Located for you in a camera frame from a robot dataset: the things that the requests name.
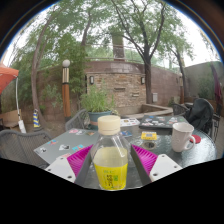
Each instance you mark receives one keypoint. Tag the tall forked tree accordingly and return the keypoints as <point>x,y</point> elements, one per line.
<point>148,80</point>

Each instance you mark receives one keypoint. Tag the grey laptop with stickers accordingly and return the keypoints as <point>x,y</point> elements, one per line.
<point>60,143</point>

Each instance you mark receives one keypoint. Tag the dark mesh garden chair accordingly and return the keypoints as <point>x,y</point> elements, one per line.
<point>178,109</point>

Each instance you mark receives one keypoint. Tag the black wall lamp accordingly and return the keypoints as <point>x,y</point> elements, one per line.
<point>143,80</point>
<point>91,80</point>

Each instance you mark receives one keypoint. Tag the closed maroon patio umbrella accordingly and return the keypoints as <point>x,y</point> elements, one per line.
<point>217,86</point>

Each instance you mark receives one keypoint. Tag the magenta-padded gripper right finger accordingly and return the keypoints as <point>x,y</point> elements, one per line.
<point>146,159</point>

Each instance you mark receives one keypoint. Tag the white ceramic mug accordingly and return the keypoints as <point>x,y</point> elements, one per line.
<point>181,138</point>

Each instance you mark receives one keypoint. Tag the black jacket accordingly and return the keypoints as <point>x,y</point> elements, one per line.
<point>200,113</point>

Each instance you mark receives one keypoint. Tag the curved-trunk tree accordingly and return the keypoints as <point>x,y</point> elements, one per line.
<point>35,86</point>

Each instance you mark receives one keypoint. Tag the white printed sticker sheet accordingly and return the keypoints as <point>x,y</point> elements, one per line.
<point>130,122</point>

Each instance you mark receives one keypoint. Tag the small blue sticker card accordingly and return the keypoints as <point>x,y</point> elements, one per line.
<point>126,133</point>

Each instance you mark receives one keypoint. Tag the orange canopy with white pole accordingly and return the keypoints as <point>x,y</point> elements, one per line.
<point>6,75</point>

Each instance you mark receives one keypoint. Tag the slim wooden lamp post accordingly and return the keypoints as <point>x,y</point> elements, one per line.
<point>181,90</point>

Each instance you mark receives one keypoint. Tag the grey wall utility box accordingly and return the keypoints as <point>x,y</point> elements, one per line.
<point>155,97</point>

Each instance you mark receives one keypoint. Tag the yellow-labelled clear drink bottle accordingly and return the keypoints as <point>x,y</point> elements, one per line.
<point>110,166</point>

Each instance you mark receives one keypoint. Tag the blue-yellow striped cone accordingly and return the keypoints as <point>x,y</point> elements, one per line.
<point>36,119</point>

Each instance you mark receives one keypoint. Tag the potted green plant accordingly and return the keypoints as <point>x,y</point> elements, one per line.
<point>96,103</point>

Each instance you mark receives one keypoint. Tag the flat round red coaster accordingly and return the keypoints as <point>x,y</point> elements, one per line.
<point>198,139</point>

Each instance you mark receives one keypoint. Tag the black laptop with stickers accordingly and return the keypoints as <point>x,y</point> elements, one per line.
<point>160,121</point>

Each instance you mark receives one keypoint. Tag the wooden globe lamp post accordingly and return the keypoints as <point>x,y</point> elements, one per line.
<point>66,93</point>

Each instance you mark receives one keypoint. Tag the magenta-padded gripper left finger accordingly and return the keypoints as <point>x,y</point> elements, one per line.
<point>78,160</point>

